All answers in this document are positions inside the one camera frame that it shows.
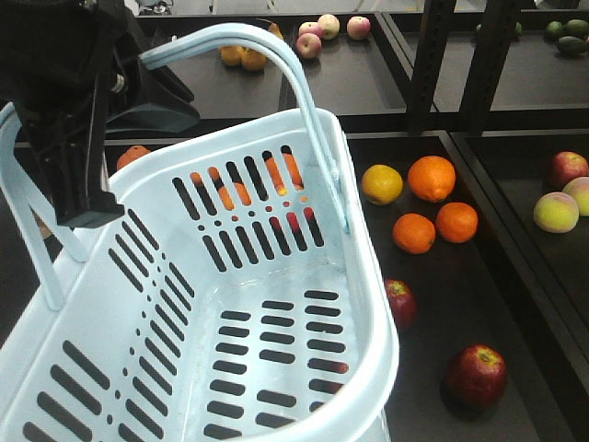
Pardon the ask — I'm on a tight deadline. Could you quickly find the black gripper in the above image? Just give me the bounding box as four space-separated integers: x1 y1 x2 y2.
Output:
1 1 200 228

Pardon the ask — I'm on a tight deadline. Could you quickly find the light blue plastic basket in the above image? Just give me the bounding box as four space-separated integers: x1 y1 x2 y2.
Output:
1 23 399 441

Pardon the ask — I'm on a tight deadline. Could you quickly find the orange fruit large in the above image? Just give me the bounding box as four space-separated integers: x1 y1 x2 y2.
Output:
407 156 456 203

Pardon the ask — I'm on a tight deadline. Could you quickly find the small orange fruit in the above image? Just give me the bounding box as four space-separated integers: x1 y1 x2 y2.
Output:
392 213 436 255

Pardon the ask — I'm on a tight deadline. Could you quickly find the black wooden produce display stand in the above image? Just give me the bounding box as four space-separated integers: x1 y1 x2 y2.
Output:
1 1 588 441

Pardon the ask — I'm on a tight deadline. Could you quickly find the orange fruit middle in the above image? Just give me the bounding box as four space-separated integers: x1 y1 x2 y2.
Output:
435 202 479 244

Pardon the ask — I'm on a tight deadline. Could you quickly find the red apple lower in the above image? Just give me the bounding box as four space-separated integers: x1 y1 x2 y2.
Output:
444 344 507 411

